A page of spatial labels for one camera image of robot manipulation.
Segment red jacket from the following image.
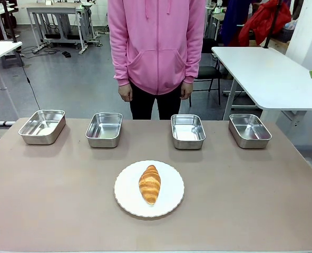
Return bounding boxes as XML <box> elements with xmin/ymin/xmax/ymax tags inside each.
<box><xmin>238</xmin><ymin>0</ymin><xmax>293</xmax><ymax>47</ymax></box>

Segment person's right hand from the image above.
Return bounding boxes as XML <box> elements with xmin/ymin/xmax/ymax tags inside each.
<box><xmin>118</xmin><ymin>84</ymin><xmax>133</xmax><ymax>103</ymax></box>

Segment thin black stand pole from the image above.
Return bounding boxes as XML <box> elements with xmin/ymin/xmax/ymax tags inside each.
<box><xmin>262</xmin><ymin>0</ymin><xmax>282</xmax><ymax>50</ymax></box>

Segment golden brown croissant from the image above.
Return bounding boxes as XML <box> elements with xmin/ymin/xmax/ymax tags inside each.
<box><xmin>138</xmin><ymin>164</ymin><xmax>162</xmax><ymax>206</ymax></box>

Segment white scalloped plate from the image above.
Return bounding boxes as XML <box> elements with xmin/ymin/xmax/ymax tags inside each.
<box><xmin>113</xmin><ymin>160</ymin><xmax>185</xmax><ymax>218</ymax></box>

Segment pink zip hoodie torso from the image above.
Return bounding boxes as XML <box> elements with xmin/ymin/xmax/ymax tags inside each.
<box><xmin>107</xmin><ymin>0</ymin><xmax>206</xmax><ymax>96</ymax></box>

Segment thick black stand pole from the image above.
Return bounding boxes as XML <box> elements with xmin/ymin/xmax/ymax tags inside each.
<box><xmin>2</xmin><ymin>0</ymin><xmax>18</xmax><ymax>44</ymax></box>

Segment dark blue garment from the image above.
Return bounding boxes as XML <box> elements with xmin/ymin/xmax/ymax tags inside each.
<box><xmin>219</xmin><ymin>0</ymin><xmax>253</xmax><ymax>47</ymax></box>

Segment black trousers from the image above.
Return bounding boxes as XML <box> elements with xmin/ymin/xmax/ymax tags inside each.
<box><xmin>129</xmin><ymin>81</ymin><xmax>183</xmax><ymax>121</ymax></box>

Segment black floor cable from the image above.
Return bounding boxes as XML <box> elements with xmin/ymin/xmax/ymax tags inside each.
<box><xmin>16</xmin><ymin>50</ymin><xmax>42</xmax><ymax>111</ymax></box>

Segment large white side table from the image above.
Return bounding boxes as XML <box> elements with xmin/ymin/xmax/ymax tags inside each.
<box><xmin>211</xmin><ymin>46</ymin><xmax>312</xmax><ymax>124</ymax></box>

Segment person's right forearm pink sleeve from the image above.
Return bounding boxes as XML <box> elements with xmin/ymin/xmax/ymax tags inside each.
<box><xmin>111</xmin><ymin>39</ymin><xmax>132</xmax><ymax>87</ymax></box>

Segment person's left hand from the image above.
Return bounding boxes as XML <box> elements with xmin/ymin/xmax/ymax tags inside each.
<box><xmin>180</xmin><ymin>82</ymin><xmax>193</xmax><ymax>100</ymax></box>

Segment person's left forearm pink sleeve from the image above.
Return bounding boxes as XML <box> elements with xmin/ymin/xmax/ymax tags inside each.
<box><xmin>182</xmin><ymin>39</ymin><xmax>202</xmax><ymax>84</ymax></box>

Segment grey metal workbench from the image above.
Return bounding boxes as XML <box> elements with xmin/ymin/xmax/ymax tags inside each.
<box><xmin>26</xmin><ymin>2</ymin><xmax>96</xmax><ymax>55</ymax></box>

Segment black folding chair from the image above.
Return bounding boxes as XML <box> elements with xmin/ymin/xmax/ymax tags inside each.
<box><xmin>189</xmin><ymin>38</ymin><xmax>223</xmax><ymax>107</ymax></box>

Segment rectangular stainless steel container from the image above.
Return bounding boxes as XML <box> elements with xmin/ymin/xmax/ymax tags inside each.
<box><xmin>18</xmin><ymin>109</ymin><xmax>66</xmax><ymax>145</ymax></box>
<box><xmin>228</xmin><ymin>113</ymin><xmax>272</xmax><ymax>149</ymax></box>
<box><xmin>85</xmin><ymin>112</ymin><xmax>123</xmax><ymax>149</ymax></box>
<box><xmin>170</xmin><ymin>114</ymin><xmax>207</xmax><ymax>150</ymax></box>

